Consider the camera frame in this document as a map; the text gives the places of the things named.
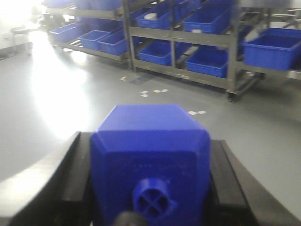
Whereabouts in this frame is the blue bin lower middle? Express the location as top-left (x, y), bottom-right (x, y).
top-left (137, 40), bottom-right (189, 67)

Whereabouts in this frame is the blue bin lower right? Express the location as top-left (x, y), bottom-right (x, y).
top-left (185, 45), bottom-right (229, 78)

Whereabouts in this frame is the blue bottle-shaped part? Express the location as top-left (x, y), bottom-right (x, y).
top-left (90, 104), bottom-right (211, 226)

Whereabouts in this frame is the round stool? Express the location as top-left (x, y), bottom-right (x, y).
top-left (10, 25), bottom-right (39, 55)

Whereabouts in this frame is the blue bin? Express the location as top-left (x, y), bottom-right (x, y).
top-left (185, 45), bottom-right (229, 78)
top-left (137, 40), bottom-right (189, 67)

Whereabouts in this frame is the blue bin right rack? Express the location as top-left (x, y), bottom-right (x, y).
top-left (244, 28), bottom-right (301, 71)

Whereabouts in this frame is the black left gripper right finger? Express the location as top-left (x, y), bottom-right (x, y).
top-left (209, 140), bottom-right (301, 226)

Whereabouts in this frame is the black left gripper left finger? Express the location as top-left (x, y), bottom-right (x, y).
top-left (0, 132), bottom-right (92, 226)

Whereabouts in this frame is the far steel shelf rack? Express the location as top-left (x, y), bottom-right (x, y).
top-left (46, 0), bottom-right (301, 101)

